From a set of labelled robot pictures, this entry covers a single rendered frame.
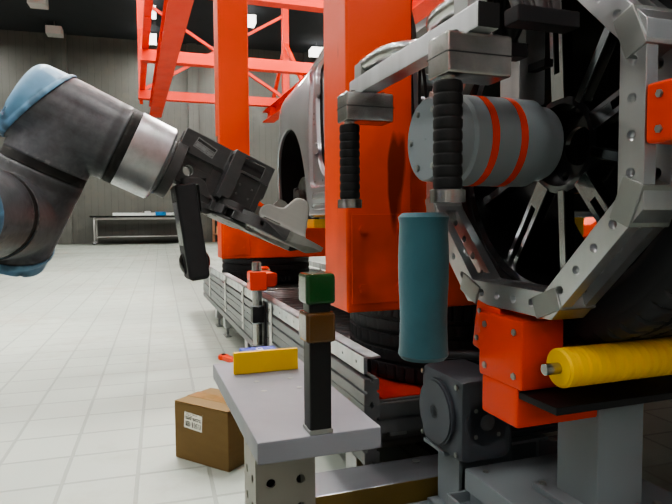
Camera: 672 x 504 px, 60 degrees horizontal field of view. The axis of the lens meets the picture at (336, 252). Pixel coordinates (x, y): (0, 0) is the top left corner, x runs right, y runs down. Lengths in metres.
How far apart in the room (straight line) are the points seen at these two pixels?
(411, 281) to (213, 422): 0.97
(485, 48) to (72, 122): 0.47
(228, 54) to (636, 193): 2.73
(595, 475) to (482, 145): 0.59
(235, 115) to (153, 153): 2.56
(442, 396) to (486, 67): 0.73
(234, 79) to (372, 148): 2.02
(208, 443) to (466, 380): 0.89
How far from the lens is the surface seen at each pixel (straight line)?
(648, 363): 0.99
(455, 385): 1.22
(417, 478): 1.45
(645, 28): 0.81
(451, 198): 0.71
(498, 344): 1.00
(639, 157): 0.79
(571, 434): 1.15
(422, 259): 1.00
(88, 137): 0.68
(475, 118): 0.89
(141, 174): 0.68
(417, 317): 1.02
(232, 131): 3.21
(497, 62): 0.76
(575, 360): 0.91
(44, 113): 0.68
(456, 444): 1.27
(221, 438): 1.80
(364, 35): 1.36
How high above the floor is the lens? 0.73
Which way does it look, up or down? 3 degrees down
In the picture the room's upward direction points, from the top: straight up
